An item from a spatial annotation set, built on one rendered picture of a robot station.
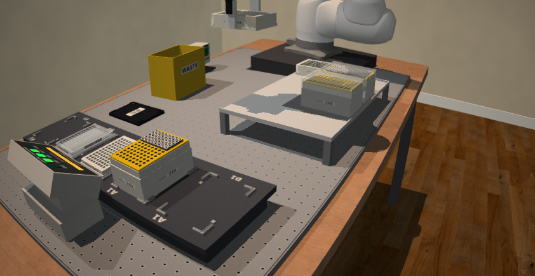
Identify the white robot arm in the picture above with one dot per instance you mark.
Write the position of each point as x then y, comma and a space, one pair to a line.
318, 22

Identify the black flat pad with rg label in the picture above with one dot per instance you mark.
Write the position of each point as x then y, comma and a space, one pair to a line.
136, 113

